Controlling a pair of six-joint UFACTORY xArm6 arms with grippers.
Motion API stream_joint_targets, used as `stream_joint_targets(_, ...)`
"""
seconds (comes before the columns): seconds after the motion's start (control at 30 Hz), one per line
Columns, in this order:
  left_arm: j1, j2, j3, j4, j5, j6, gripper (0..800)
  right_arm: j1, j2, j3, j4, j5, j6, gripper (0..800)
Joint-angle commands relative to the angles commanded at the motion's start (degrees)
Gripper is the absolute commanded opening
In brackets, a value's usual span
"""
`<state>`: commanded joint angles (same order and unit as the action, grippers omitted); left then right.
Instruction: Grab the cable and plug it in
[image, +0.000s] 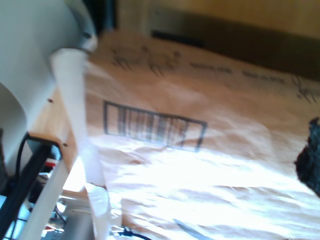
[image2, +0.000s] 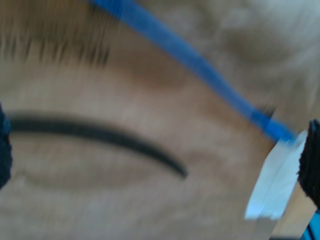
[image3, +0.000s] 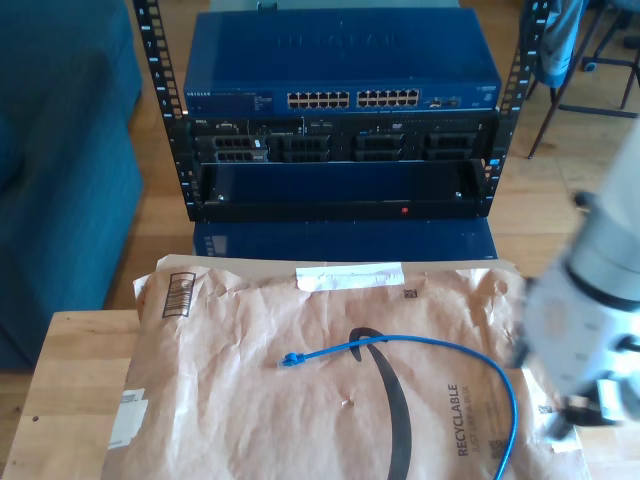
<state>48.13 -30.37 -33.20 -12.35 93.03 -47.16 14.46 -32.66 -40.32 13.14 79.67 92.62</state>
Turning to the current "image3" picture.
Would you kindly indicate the teal sofa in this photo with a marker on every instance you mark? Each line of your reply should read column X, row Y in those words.
column 60, row 200

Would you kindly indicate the blue network switch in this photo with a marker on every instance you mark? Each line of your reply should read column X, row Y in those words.
column 340, row 55

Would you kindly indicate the dark metal stool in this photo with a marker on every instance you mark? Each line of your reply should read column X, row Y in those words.
column 590, row 110

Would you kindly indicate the brown paper mailer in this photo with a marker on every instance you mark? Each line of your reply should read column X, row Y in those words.
column 250, row 400

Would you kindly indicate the office chair base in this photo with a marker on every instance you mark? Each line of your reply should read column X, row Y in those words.
column 607, row 61

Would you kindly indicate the black rack frame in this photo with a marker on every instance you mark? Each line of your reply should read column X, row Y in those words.
column 159, row 65

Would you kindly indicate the grey jacket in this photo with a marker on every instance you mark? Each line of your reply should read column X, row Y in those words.
column 560, row 45

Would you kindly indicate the black rack server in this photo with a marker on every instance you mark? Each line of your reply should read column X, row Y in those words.
column 400, row 131

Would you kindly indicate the blue flat device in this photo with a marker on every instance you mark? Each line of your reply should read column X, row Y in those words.
column 350, row 241

